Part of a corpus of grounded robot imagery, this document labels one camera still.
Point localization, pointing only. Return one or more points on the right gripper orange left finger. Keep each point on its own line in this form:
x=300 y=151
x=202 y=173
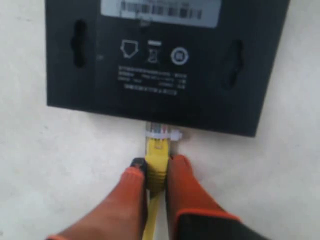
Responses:
x=122 y=215

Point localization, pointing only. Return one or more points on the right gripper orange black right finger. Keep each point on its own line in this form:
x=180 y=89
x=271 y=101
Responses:
x=192 y=214

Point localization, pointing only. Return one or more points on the small black box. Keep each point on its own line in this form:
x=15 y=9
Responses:
x=201 y=64

